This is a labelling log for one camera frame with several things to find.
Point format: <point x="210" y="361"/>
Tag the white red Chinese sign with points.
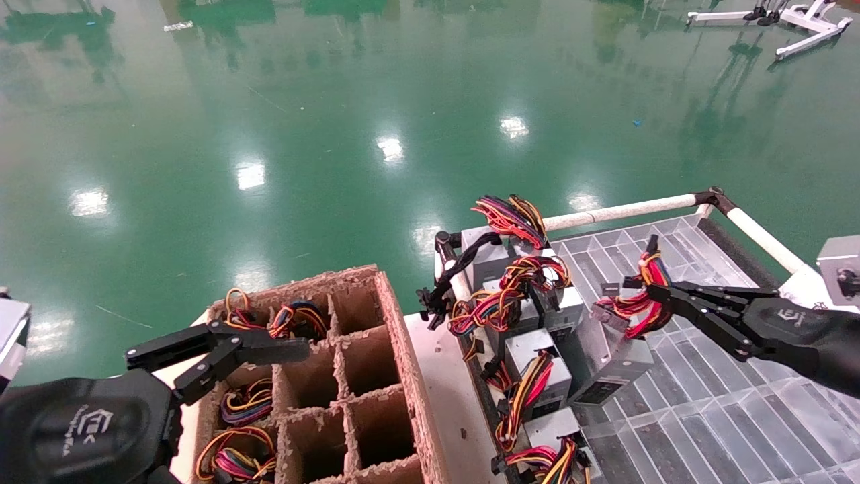
<point x="799" y="289"/>

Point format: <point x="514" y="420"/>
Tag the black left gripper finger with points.
<point x="269" y="351"/>

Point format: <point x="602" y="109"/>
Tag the white wheeled floor stand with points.
<point x="806" y="19"/>

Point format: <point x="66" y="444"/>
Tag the black foam rail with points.
<point x="736" y="252"/>

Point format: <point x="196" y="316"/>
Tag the black pipe corner joint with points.
<point x="713" y="197"/>

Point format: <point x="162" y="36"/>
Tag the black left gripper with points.
<point x="87" y="430"/>

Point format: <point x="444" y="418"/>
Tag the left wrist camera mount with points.
<point x="12" y="336"/>

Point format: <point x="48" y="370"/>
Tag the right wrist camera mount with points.
<point x="840" y="259"/>

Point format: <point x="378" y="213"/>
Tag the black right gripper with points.
<point x="806" y="336"/>

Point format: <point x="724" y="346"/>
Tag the cardboard divider box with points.
<point x="369" y="363"/>

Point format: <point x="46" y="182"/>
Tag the long white rack pipe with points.
<point x="762" y="236"/>
<point x="618" y="212"/>

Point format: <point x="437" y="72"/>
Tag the short white rack pipe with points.
<point x="461" y="288"/>

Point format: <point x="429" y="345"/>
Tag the white floor scrap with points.
<point x="178" y="25"/>

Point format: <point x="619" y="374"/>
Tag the clear plastic divided tray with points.
<point x="705" y="430"/>

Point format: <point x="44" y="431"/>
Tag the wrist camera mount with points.
<point x="12" y="336"/>
<point x="840" y="259"/>

